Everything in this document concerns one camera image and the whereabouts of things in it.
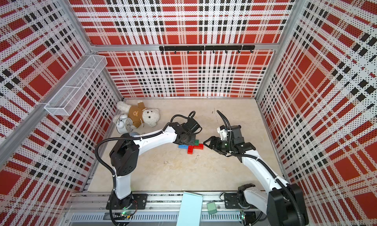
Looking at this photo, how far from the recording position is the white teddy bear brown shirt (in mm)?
1031

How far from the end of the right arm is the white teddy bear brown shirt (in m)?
0.45

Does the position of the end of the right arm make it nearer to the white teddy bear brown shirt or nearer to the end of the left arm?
the end of the left arm

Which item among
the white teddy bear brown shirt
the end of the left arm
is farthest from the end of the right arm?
the white teddy bear brown shirt

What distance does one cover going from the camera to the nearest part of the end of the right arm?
1.96ft
